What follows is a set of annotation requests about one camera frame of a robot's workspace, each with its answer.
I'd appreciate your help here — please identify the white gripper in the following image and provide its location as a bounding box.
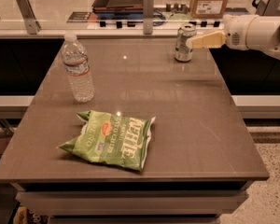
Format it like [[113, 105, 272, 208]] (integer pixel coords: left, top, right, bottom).
[[186, 14, 258, 50]]

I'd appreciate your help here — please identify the silver green 7up can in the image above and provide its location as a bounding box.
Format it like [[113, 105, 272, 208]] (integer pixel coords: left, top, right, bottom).
[[175, 23, 196, 63]]

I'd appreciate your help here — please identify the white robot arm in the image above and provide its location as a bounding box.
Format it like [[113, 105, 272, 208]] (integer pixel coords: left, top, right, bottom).
[[186, 15, 280, 60]]

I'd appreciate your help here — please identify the green jalapeno chip bag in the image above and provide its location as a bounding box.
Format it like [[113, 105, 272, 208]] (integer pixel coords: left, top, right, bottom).
[[59, 110, 155, 172]]

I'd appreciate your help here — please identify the yellow bag under table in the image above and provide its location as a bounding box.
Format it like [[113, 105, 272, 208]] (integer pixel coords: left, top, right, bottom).
[[12, 205, 49, 224]]

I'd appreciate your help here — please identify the brown cardboard box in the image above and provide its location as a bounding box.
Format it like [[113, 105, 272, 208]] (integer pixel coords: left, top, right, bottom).
[[190, 0, 228, 19]]

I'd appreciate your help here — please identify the clear plastic water bottle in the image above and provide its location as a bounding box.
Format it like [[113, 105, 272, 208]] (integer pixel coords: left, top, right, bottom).
[[61, 32, 94, 103]]

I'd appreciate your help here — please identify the white table drawer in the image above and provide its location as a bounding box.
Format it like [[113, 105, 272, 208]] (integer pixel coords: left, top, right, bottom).
[[16, 190, 247, 216]]

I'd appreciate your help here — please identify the middle metal glass bracket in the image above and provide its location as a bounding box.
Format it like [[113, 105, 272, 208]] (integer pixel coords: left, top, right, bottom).
[[143, 0, 154, 35]]

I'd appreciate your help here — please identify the left metal glass bracket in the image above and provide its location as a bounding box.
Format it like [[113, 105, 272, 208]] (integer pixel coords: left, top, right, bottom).
[[16, 0, 41, 35]]

